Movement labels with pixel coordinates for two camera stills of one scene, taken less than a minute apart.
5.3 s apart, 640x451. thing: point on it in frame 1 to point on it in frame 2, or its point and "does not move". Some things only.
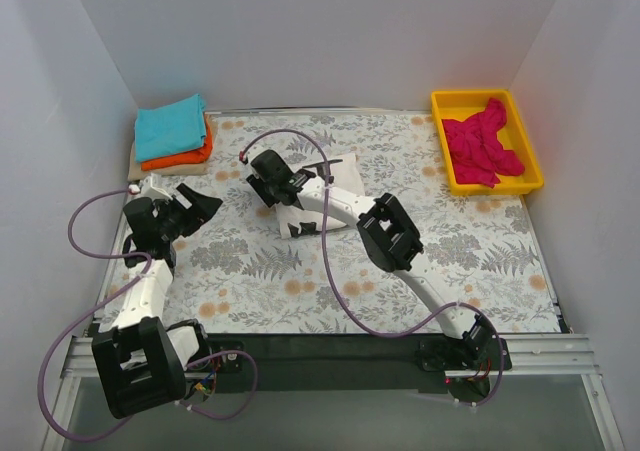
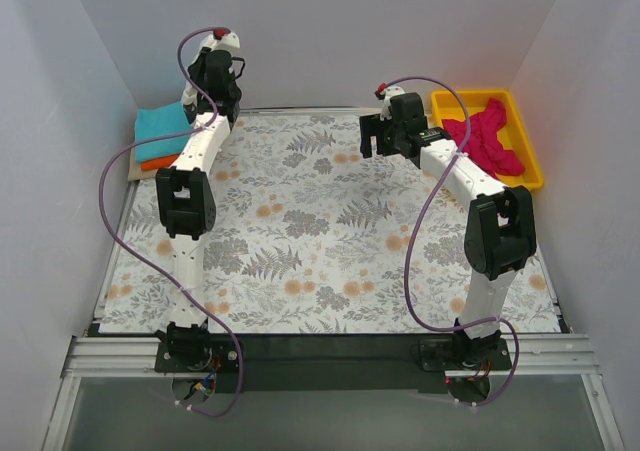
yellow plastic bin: (458, 105) does not move
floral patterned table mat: (282, 254) does not move
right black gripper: (304, 177) to (373, 134)
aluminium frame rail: (535, 356) does not move
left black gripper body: (181, 206) to (220, 104)
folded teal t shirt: (176, 127) does not move
